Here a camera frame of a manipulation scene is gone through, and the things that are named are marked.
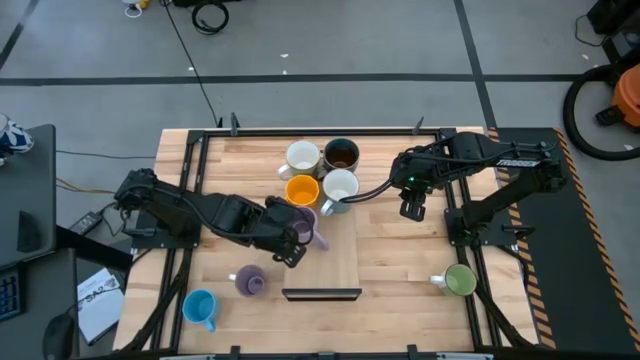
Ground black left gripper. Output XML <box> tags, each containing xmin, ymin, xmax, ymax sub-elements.
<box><xmin>262</xmin><ymin>197</ymin><xmax>307</xmax><ymax>269</ymax></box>

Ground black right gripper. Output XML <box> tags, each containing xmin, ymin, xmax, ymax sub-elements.
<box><xmin>391</xmin><ymin>149</ymin><xmax>437</xmax><ymax>222</ymax></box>

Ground lilac stacked-ring mug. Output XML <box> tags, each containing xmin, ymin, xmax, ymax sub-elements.
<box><xmin>291</xmin><ymin>205</ymin><xmax>332</xmax><ymax>253</ymax></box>

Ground purple ridged mug brown rim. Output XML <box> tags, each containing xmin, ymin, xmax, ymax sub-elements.
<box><xmin>228</xmin><ymin>264</ymin><xmax>268</xmax><ymax>298</ymax></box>

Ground orange yellow mug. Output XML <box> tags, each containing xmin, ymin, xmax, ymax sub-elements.
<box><xmin>284</xmin><ymin>174</ymin><xmax>321</xmax><ymax>208</ymax></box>

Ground teal grey mug white handle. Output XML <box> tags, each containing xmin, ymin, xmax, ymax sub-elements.
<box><xmin>319</xmin><ymin>168</ymin><xmax>361</xmax><ymax>217</ymax></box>

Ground bright green mug white handle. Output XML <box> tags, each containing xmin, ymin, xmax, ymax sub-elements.
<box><xmin>428</xmin><ymin>263</ymin><xmax>478</xmax><ymax>297</ymax></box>

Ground dark brown glazed mug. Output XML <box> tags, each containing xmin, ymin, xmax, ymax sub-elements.
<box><xmin>316</xmin><ymin>137</ymin><xmax>361</xmax><ymax>181</ymax></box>

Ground pale sage mug white handle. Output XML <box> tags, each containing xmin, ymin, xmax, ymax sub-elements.
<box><xmin>277</xmin><ymin>140</ymin><xmax>322</xmax><ymax>181</ymax></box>

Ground light blue mug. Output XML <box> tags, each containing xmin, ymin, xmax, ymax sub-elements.
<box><xmin>181</xmin><ymin>288</ymin><xmax>220</xmax><ymax>334</ymax></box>

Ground wooden riser shelf black legs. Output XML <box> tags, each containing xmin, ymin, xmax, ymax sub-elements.
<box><xmin>281</xmin><ymin>149</ymin><xmax>363</xmax><ymax>303</ymax></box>

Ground black mat with hazard stripes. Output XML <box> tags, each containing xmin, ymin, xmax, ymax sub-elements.
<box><xmin>487</xmin><ymin>127</ymin><xmax>640</xmax><ymax>355</ymax></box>

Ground white printed booklet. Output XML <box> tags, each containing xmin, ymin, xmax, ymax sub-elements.
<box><xmin>76</xmin><ymin>267</ymin><xmax>126</xmax><ymax>347</ymax></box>

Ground black power adapter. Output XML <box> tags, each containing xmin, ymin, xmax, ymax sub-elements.
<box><xmin>68</xmin><ymin>213</ymin><xmax>105</xmax><ymax>237</ymax></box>

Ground orange shop vacuum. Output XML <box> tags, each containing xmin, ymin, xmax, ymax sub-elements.
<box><xmin>594</xmin><ymin>63</ymin><xmax>640</xmax><ymax>129</ymax></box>

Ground black computer mouse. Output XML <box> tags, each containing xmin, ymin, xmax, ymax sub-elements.
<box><xmin>42</xmin><ymin>312</ymin><xmax>76</xmax><ymax>360</ymax></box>

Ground black desk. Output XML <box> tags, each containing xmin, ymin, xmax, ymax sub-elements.
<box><xmin>0</xmin><ymin>123</ymin><xmax>57</xmax><ymax>269</ymax></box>
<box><xmin>0</xmin><ymin>247</ymin><xmax>79</xmax><ymax>360</ymax></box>

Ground black equipment case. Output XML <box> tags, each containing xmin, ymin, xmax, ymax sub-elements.
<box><xmin>585</xmin><ymin>0</ymin><xmax>640</xmax><ymax>66</ymax></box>

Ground black keyboard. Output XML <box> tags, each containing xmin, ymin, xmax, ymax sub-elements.
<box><xmin>0</xmin><ymin>267</ymin><xmax>24</xmax><ymax>322</ymax></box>

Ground blue white patterned object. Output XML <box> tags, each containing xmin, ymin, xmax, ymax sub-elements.
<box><xmin>0</xmin><ymin>113</ymin><xmax>36</xmax><ymax>167</ymax></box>

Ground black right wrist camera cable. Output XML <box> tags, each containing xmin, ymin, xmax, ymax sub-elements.
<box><xmin>338</xmin><ymin>179</ymin><xmax>399</xmax><ymax>204</ymax></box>

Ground black metal table frame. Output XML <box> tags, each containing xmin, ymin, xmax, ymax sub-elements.
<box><xmin>119</xmin><ymin>112</ymin><xmax>536</xmax><ymax>360</ymax></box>

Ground orange vacuum with hose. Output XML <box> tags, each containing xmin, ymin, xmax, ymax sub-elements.
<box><xmin>562</xmin><ymin>63</ymin><xmax>640</xmax><ymax>162</ymax></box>

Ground coiled black cable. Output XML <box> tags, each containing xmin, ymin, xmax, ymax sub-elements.
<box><xmin>191</xmin><ymin>0</ymin><xmax>231</xmax><ymax>36</ymax></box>

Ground long black floor cable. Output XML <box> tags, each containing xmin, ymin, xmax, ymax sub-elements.
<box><xmin>160</xmin><ymin>0</ymin><xmax>222</xmax><ymax>127</ymax></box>

